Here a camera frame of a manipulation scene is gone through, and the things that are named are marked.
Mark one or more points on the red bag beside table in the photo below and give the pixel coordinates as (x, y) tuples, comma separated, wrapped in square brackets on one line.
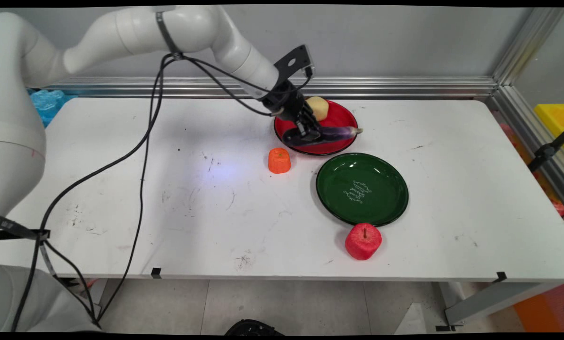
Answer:
[(543, 186)]

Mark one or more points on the orange toy carrot piece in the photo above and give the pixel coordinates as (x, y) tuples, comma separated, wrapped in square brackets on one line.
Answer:
[(279, 160)]

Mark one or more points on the blue plastic object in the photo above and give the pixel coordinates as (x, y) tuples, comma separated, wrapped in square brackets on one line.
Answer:
[(50, 105)]

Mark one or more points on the black round object on floor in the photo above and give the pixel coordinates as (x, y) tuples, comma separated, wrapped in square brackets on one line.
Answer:
[(253, 328)]

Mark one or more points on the red round plate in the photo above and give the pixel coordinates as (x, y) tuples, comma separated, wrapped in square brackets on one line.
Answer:
[(343, 118)]

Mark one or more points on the orange box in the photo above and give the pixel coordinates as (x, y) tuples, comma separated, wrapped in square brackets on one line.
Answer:
[(546, 309)]

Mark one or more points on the red toy apple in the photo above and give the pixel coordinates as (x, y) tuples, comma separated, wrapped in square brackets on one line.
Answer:
[(363, 242)]

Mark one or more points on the green round plate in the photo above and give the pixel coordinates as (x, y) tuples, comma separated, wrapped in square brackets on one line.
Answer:
[(362, 189)]

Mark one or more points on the purple toy eggplant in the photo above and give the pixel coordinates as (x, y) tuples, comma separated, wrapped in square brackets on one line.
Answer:
[(338, 133)]

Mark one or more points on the yellow plastic bin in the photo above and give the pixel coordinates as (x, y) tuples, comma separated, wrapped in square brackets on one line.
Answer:
[(555, 122)]

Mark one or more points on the grey table leg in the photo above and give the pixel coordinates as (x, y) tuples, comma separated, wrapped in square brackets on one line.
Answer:
[(489, 302)]

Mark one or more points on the black tape marker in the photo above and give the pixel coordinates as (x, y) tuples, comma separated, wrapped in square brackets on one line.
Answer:
[(501, 276), (155, 272)]

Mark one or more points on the aluminium corner frame rail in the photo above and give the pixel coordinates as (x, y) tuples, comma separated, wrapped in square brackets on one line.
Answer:
[(522, 108)]

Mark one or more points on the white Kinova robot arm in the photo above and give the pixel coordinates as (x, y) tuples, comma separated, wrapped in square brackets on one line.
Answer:
[(121, 28)]

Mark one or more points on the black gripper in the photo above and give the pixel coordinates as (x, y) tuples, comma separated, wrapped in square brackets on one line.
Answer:
[(284, 99)]

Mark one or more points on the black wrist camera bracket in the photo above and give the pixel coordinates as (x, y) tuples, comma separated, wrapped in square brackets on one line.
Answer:
[(292, 60)]

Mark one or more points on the aluminium rail along wall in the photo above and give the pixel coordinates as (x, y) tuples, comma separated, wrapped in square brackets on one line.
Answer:
[(381, 87)]

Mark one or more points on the yellow toy potato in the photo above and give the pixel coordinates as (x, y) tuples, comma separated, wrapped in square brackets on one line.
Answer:
[(319, 107)]

